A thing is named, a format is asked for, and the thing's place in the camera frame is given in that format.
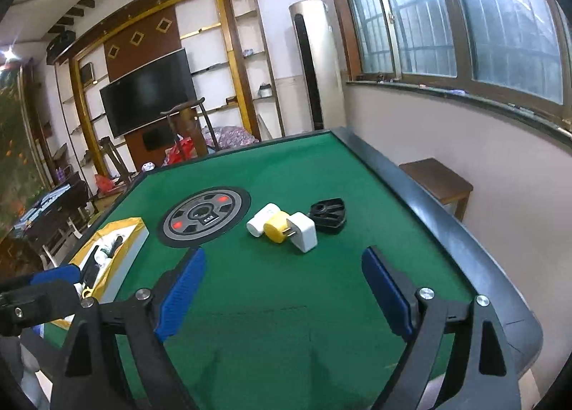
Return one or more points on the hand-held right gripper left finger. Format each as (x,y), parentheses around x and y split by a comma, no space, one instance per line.
(181,293)

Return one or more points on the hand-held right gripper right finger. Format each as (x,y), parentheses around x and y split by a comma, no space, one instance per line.
(386,293)

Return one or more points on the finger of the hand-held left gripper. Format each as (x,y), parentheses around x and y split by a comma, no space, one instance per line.
(56,275)

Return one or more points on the yellow cardboard box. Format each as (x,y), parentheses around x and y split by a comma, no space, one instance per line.
(129,231)

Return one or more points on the black ribbed plastic part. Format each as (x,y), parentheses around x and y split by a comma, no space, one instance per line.
(328,213)

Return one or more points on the white square charger plug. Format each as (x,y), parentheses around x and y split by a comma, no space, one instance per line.
(306,231)

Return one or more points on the white cylindrical adapter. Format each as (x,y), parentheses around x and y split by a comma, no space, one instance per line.
(261,220)

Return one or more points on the yellow charger plug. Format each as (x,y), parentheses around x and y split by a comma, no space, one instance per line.
(277,226)

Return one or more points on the dark wooden coffee table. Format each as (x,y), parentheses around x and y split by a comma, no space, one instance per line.
(58,208)

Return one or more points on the black elongated device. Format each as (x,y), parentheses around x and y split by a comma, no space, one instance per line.
(117,242)

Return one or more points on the round grey control panel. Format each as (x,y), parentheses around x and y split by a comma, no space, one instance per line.
(203,215)

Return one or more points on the red plastic bag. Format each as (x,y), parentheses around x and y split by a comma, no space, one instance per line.
(181,150)
(105,183)

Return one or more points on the brown wooden stool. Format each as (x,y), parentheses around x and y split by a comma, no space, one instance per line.
(438,177)

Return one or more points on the dark wooden chair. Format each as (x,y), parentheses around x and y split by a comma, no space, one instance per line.
(114,159)
(187,124)

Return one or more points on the green mahjong table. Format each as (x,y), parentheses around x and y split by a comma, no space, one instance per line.
(290,168)

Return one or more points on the floral patterned cloth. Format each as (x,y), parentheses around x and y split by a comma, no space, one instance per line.
(232,137)

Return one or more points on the black flat television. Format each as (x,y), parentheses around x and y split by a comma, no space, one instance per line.
(147,92)

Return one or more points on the small white jar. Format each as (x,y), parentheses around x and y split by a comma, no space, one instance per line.
(265,91)

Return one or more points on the tall standing air conditioner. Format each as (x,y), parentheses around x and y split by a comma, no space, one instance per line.
(326,70)

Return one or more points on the black bag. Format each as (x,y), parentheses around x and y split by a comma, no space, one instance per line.
(60,43)

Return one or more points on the large barred window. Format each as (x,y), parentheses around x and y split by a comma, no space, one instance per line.
(505,25)

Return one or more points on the landscape wall painting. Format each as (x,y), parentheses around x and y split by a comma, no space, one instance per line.
(18,146)

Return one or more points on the wooden wall shelving unit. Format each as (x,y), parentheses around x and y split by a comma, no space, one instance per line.
(143,30)

